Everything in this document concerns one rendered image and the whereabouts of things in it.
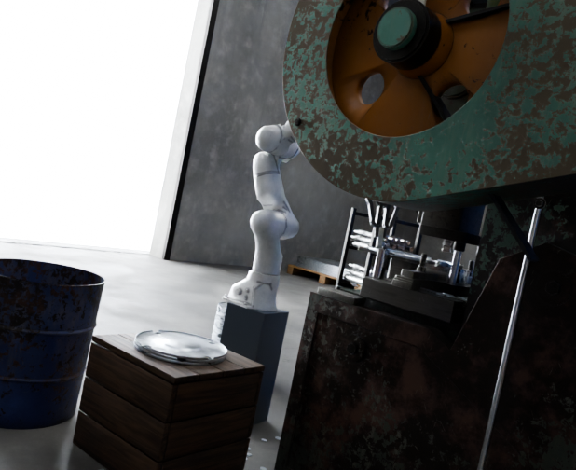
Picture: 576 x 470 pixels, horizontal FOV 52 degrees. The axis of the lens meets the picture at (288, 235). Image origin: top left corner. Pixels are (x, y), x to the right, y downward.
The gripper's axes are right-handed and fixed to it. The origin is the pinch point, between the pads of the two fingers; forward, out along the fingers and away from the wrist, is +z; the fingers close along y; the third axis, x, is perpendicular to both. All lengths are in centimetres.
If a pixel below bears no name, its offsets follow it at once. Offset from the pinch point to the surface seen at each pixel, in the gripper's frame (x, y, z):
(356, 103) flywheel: 44, 23, -23
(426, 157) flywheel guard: 64, 8, -1
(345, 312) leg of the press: 17.3, 12.1, 30.2
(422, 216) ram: 20.8, -7.1, -2.8
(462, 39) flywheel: 69, 4, -32
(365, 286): 19.2, 7.5, 21.7
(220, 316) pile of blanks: -108, 46, 21
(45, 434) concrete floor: -21, 95, 79
